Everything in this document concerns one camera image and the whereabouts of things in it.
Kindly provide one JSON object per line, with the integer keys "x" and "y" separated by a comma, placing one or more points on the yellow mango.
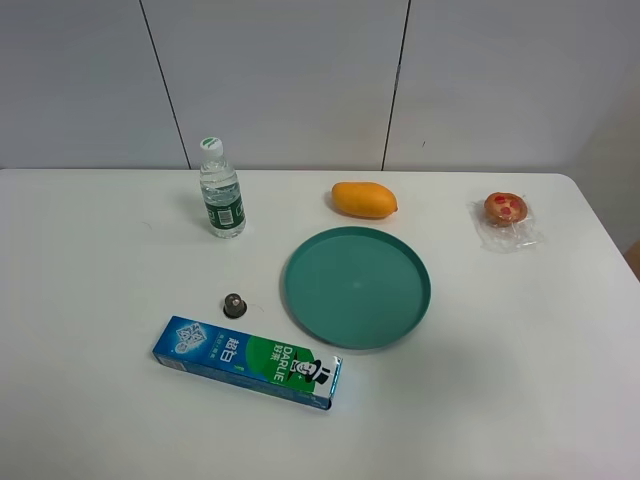
{"x": 367, "y": 200}

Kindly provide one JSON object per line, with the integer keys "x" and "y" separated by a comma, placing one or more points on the blue green toothpaste box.
{"x": 263, "y": 365}

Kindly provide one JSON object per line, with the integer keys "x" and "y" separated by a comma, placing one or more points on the wrapped pastry with red topping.
{"x": 504, "y": 223}

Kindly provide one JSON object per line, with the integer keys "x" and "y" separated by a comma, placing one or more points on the clear water bottle green label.
{"x": 221, "y": 191}

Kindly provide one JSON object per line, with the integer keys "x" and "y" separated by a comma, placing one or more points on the small grey coffee capsule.
{"x": 234, "y": 306}

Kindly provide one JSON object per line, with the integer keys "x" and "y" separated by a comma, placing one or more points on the round green plate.
{"x": 356, "y": 288}

